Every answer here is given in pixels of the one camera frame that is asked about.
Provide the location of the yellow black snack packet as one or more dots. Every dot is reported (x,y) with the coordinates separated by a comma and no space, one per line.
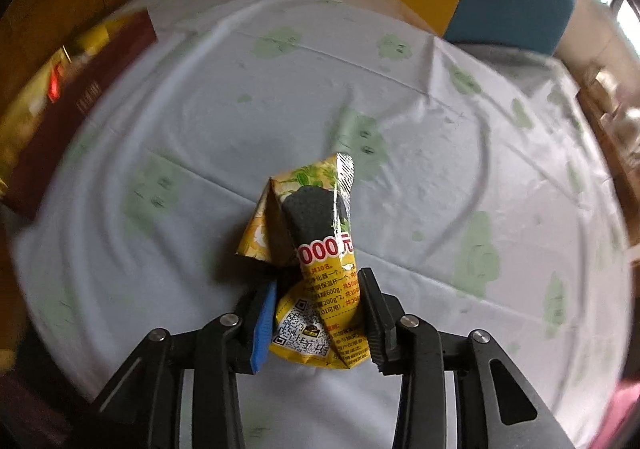
(302,225)

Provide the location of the white green-patterned tablecloth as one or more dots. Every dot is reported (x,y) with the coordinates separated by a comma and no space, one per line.
(482,199)

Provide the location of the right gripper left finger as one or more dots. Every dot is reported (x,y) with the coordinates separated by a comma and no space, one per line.
(140,405)

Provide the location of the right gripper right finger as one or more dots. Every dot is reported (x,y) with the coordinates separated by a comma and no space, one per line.
(464,381)

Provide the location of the gold and maroon tin box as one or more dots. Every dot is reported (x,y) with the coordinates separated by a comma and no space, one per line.
(38,126)

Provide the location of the wooden side table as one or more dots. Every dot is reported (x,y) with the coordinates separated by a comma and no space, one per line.
(616,127)

